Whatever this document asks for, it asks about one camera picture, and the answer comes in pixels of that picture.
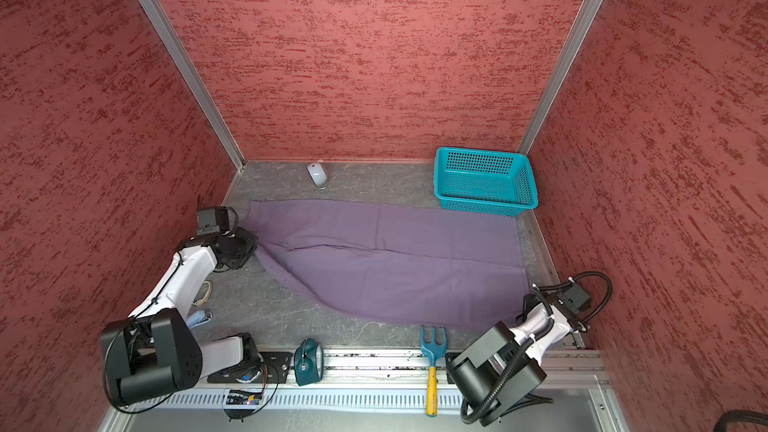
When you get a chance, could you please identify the purple trousers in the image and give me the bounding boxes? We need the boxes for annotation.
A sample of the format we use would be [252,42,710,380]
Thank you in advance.
[242,200,529,332]

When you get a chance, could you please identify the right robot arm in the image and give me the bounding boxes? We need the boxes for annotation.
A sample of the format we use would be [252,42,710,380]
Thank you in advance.
[446,288,573,426]

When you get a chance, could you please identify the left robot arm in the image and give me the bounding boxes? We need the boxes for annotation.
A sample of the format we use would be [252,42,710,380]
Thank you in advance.
[100,227,263,413]

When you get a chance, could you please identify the tan rubber band loop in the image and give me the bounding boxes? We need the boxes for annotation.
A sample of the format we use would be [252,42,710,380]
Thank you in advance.
[192,280,213,307]

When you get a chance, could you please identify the light blue plastic clip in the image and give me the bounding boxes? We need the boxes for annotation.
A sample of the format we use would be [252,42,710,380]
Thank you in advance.
[186,310,212,329]

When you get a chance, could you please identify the white egg-shaped timer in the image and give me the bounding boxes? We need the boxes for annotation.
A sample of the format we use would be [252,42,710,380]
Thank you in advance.
[306,162,329,189]

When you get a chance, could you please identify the perforated metal strip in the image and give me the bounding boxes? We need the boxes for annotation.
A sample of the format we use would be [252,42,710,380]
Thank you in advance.
[160,387,427,413]

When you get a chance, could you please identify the teal plastic basket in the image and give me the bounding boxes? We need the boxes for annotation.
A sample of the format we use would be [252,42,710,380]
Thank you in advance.
[433,147,539,217]

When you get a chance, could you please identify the teal alarm clock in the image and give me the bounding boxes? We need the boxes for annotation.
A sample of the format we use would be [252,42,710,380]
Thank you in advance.
[293,338,324,386]

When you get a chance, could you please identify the left small circuit board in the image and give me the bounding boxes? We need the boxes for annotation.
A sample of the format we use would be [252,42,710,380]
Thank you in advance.
[225,390,264,407]

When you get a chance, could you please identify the left corner aluminium profile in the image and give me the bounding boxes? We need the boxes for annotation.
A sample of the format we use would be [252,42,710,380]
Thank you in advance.
[138,0,247,172]

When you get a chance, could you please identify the corner aluminium profile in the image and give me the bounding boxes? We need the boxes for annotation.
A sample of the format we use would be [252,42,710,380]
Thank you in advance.
[517,0,604,155]
[138,0,247,172]

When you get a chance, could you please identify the right corner aluminium profile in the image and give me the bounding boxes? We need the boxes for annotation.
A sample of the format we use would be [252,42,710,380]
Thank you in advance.
[517,0,604,155]

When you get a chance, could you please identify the blue garden fork yellow handle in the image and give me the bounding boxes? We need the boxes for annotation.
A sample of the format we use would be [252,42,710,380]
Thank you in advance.
[420,326,447,417]

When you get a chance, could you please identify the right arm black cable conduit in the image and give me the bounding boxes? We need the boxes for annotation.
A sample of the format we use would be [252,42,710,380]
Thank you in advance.
[460,271,614,426]

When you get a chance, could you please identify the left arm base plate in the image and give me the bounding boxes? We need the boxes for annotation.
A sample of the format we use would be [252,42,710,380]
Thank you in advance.
[206,351,293,386]

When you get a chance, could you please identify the black cable bottom right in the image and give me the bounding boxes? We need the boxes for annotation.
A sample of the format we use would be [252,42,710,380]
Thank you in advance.
[712,409,768,432]

